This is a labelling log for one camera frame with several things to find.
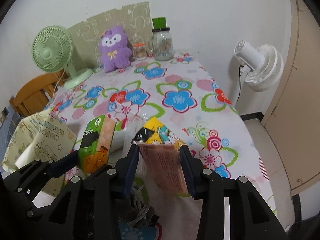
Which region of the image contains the clear plastic bag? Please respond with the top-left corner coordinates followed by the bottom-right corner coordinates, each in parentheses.
top-left (121, 113), bottom-right (148, 179)

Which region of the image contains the green desk fan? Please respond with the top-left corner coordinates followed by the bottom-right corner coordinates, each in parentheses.
top-left (31, 25), bottom-right (93, 89)

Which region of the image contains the patterned cardboard backboard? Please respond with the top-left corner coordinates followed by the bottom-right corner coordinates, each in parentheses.
top-left (68, 2), bottom-right (152, 70)

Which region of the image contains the pink tissue pack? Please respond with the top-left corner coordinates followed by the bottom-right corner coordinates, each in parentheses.
top-left (137, 143), bottom-right (189, 197)

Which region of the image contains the beige door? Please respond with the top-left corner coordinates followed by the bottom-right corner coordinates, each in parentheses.
top-left (263, 0), bottom-right (319, 195)

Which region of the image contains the glass jar green lid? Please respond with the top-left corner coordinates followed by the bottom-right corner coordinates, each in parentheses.
top-left (151, 17), bottom-right (174, 61)

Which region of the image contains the floral tablecloth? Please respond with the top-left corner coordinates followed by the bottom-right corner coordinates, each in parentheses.
top-left (42, 52), bottom-right (277, 240)

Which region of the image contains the yellow cartoon snack bag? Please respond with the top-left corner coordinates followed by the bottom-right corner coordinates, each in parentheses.
top-left (132, 117), bottom-right (186, 152)

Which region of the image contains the green tissue pack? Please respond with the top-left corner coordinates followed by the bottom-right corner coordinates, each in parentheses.
top-left (78, 115), bottom-right (116, 173)

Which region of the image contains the purple plush toy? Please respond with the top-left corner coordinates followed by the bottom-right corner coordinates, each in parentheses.
top-left (99, 25), bottom-right (132, 73)

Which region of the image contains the wooden bed headboard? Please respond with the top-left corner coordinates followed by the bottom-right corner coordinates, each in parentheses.
top-left (9, 70), bottom-right (69, 116)

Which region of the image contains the cotton swab jar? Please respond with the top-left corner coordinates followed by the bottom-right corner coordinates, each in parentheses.
top-left (132, 42), bottom-right (148, 61)

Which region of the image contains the yellow cartoon storage box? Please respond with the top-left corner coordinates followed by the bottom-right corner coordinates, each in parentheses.
top-left (2, 109), bottom-right (77, 173)

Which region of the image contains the white standing fan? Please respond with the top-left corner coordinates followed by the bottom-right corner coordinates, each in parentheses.
top-left (228, 40), bottom-right (284, 106)

